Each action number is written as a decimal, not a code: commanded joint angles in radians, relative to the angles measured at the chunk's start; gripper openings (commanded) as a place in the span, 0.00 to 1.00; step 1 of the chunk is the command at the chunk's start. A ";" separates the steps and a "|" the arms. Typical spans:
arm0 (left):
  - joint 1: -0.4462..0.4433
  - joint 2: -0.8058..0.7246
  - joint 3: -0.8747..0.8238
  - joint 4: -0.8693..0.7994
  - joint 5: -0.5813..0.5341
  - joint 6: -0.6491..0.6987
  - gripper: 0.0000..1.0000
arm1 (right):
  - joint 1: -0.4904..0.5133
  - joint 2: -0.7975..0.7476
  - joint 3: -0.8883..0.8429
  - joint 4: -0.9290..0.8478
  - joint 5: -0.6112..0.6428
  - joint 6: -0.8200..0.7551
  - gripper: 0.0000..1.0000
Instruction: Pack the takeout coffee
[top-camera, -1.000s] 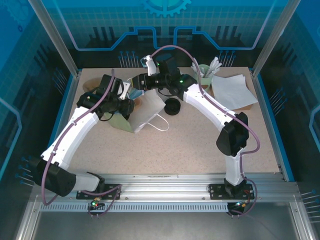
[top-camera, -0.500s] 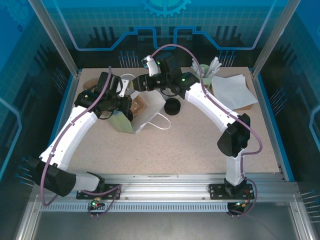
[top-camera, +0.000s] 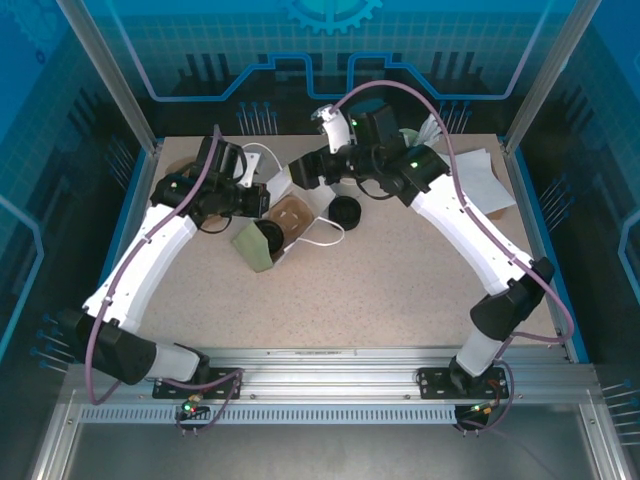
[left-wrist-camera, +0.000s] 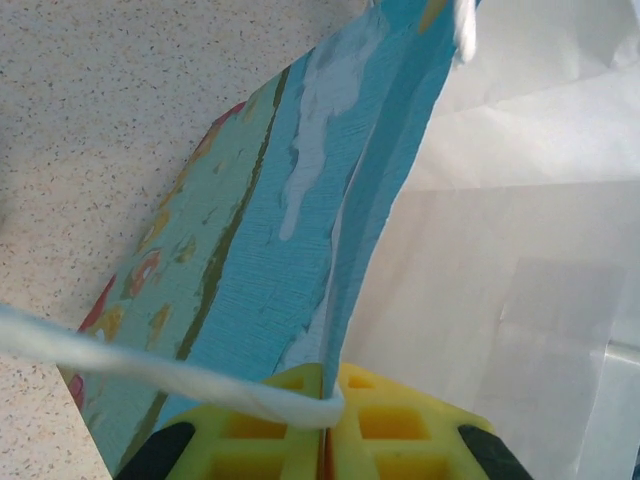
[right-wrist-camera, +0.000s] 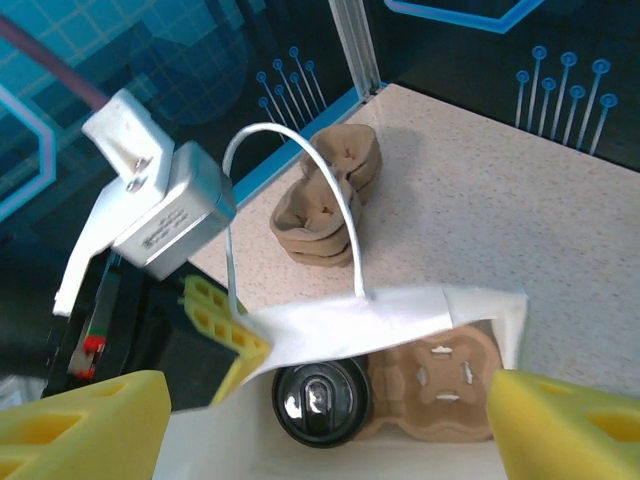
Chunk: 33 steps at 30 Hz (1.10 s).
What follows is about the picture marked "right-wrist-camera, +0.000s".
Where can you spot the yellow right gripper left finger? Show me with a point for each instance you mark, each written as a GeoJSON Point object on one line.
{"type": "Point", "coordinates": [75, 435]}

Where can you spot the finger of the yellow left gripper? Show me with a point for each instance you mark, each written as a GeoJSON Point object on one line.
{"type": "Point", "coordinates": [250, 345]}
{"type": "Point", "coordinates": [235, 380]}

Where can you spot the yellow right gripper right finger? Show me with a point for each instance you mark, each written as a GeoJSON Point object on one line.
{"type": "Point", "coordinates": [565, 435]}

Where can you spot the black plastic cup lid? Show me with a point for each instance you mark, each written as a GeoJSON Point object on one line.
{"type": "Point", "coordinates": [320, 400]}

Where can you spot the brown pulp cup carrier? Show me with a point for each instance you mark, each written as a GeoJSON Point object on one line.
{"type": "Point", "coordinates": [320, 260]}
{"type": "Point", "coordinates": [440, 385]}
{"type": "Point", "coordinates": [320, 210]}
{"type": "Point", "coordinates": [312, 246]}

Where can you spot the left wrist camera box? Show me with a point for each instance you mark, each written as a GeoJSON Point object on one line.
{"type": "Point", "coordinates": [165, 210]}

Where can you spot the aluminium frame post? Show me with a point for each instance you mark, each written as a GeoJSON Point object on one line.
{"type": "Point", "coordinates": [357, 45]}

